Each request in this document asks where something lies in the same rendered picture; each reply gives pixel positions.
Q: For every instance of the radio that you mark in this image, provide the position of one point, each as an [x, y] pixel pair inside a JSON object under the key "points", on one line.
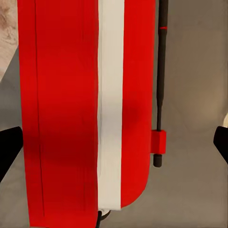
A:
{"points": [[86, 80]]}

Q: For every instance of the coffee table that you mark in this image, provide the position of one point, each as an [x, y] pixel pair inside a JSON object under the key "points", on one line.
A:
{"points": [[190, 189]]}

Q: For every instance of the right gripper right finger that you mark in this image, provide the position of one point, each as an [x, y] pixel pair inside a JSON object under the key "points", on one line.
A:
{"points": [[221, 141]]}

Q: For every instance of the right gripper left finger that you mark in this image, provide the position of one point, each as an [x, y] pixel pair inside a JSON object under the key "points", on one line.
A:
{"points": [[11, 142]]}

